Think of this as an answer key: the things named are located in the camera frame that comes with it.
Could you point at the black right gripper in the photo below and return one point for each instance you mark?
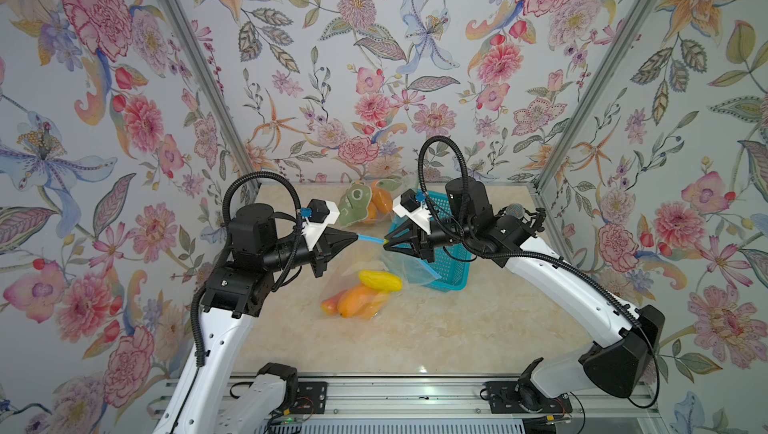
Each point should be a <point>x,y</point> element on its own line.
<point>389,247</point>

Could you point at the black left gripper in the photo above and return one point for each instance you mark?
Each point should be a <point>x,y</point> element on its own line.
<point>330,243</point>

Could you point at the yellow mango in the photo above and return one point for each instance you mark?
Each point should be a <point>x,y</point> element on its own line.
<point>381,281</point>

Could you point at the clear zip-top bag blue zipper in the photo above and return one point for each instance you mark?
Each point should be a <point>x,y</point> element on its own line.
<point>368,254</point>

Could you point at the red mango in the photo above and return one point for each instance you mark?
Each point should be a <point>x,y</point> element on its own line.
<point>331,306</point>

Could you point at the clear zip-top bag green print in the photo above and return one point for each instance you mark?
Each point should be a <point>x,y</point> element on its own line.
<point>354,202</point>

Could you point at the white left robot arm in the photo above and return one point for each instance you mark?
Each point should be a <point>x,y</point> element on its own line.
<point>227,308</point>

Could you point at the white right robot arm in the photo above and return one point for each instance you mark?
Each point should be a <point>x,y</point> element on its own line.
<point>624,337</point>

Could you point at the teal plastic basket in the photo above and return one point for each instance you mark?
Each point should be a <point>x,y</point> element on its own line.
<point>441,252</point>

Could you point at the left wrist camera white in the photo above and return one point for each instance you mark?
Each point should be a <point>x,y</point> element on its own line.
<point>316,217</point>

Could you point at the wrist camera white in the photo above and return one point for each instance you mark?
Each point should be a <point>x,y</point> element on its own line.
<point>411,208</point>
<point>316,217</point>

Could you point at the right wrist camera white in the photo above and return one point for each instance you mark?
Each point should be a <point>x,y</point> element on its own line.
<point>411,208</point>

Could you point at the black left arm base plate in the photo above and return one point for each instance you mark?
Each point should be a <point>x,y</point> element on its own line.
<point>306,398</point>

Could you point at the aluminium front rail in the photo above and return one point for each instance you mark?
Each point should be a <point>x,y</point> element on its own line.
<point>447,397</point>

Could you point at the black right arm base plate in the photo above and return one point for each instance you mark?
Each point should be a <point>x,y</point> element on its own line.
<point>511,397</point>

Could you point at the aluminium corner post left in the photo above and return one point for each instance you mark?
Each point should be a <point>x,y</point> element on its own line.
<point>183,30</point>

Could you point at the aluminium corner post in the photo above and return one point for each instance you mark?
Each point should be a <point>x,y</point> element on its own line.
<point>624,41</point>
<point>183,30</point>

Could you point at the aluminium corner post right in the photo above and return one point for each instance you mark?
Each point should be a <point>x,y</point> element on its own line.
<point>624,41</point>

